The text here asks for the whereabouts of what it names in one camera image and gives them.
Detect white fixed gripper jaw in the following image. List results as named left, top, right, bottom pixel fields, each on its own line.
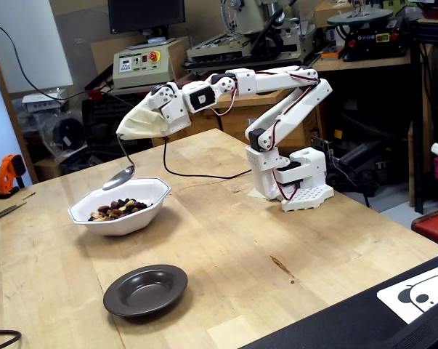
left=115, top=97, right=161, bottom=136

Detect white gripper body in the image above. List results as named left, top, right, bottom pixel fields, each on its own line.
left=147, top=82, right=192, bottom=136

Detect white moving gripper jaw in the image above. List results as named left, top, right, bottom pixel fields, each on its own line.
left=122, top=111, right=170, bottom=141

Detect bent metal spoon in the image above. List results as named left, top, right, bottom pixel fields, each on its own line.
left=102, top=133, right=137, bottom=192

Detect white octagonal bowl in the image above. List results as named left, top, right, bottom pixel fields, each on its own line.
left=68, top=177, right=172, bottom=237

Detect brown round plate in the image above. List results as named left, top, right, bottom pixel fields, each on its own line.
left=102, top=264, right=189, bottom=319

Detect beige masking tape wrap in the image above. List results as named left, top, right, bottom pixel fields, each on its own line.
left=115, top=100, right=169, bottom=142

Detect black equipment case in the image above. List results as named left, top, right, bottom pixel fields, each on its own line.
left=81, top=93, right=158, bottom=153

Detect beige control box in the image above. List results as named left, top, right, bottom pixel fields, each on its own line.
left=112, top=38, right=186, bottom=91

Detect wooden crate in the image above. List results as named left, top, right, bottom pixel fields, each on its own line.
left=151, top=78, right=320, bottom=148

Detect clear plastic bag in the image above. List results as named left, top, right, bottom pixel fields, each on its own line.
left=35, top=108, right=89, bottom=156

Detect trail mix heap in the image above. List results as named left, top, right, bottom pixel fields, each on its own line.
left=87, top=198, right=149, bottom=222

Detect black computer monitor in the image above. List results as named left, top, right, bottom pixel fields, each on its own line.
left=107, top=0, right=187, bottom=36

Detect white flat device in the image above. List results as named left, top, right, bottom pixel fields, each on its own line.
left=21, top=88, right=70, bottom=113

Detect grey milling machine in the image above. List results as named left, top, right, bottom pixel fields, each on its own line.
left=184, top=0, right=316, bottom=73

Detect white board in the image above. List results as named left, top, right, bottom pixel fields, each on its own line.
left=0, top=0, right=74, bottom=95

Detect orange black hand tool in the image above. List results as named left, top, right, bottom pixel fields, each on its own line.
left=0, top=153, right=27, bottom=200

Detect flat cardboard sheets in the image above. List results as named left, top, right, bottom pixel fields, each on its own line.
left=0, top=201, right=28, bottom=227

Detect brown cardboard box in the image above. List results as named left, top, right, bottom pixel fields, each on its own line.
left=315, top=0, right=354, bottom=28

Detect wooden workbench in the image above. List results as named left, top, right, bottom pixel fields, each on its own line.
left=311, top=54, right=412, bottom=73

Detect black scroll saw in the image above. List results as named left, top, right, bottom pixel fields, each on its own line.
left=326, top=6, right=412, bottom=62

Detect white panda print paper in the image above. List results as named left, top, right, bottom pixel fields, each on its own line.
left=376, top=262, right=438, bottom=325

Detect red cushioned wooden chair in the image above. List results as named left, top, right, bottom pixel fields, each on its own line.
left=410, top=206, right=438, bottom=250

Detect black hanging cable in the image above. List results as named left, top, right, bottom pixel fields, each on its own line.
left=0, top=17, right=96, bottom=102

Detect brown wooden post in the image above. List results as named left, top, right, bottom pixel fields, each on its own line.
left=0, top=27, right=38, bottom=185

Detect dark cable loop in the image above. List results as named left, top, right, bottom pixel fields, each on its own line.
left=0, top=329, right=23, bottom=349

